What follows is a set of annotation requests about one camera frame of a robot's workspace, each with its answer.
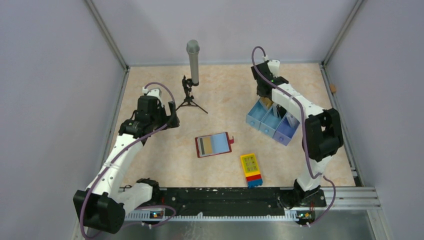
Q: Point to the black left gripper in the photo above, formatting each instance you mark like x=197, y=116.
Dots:
x=161, y=109

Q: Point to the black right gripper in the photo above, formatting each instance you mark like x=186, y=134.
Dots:
x=274, y=77

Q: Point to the gold credit card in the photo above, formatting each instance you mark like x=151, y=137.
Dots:
x=205, y=146
x=265, y=102

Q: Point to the red leather card holder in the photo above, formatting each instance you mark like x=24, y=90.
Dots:
x=221, y=143

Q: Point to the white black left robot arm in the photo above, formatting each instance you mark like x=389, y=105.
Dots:
x=102, y=206

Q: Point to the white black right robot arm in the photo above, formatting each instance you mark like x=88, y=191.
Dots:
x=321, y=130

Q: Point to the blue three-slot card box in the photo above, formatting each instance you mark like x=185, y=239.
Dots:
x=271, y=122

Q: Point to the black tripod stand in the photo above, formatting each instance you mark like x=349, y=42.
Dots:
x=188, y=101

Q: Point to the grey microphone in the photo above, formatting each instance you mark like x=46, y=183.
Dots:
x=193, y=49

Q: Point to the yellow red blue toy block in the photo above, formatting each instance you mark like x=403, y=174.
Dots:
x=251, y=170

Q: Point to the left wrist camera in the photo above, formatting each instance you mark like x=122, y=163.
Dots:
x=155, y=92

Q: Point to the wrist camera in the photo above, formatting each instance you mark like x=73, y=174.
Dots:
x=155, y=92
x=274, y=67

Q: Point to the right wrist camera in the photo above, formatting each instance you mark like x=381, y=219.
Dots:
x=274, y=67

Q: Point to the small tan object on rail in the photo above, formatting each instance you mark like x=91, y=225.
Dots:
x=332, y=88

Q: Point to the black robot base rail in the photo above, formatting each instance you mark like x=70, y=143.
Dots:
x=234, y=201

